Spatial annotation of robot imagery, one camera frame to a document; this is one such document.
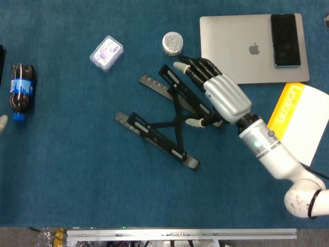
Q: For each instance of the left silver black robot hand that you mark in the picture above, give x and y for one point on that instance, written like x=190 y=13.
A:
x=3 y=122

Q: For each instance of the aluminium profile rail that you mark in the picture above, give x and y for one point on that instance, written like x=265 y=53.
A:
x=180 y=234

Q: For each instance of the cola bottle blue label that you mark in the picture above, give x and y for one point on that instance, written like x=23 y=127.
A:
x=21 y=87

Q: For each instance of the round silver tin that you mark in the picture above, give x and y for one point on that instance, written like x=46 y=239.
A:
x=172 y=42

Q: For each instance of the clear plastic bag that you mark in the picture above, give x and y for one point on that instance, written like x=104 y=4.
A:
x=46 y=238

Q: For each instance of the black smartphone teal case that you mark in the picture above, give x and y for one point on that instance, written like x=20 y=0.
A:
x=285 y=38

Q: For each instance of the yellow white Lexicon book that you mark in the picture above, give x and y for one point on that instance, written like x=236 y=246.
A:
x=303 y=115

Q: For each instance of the silver Apple laptop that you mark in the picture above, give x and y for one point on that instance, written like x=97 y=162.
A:
x=231 y=38

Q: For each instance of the teal blue table cloth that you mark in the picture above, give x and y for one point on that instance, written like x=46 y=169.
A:
x=77 y=167

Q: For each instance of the yellow object under table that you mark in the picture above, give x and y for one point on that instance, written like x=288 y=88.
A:
x=59 y=236

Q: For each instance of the black folding laptop stand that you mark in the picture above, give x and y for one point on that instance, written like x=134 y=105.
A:
x=159 y=139

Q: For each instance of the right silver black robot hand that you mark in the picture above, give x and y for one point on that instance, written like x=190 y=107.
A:
x=226 y=97

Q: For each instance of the clear plastic card box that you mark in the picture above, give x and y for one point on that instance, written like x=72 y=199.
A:
x=106 y=54

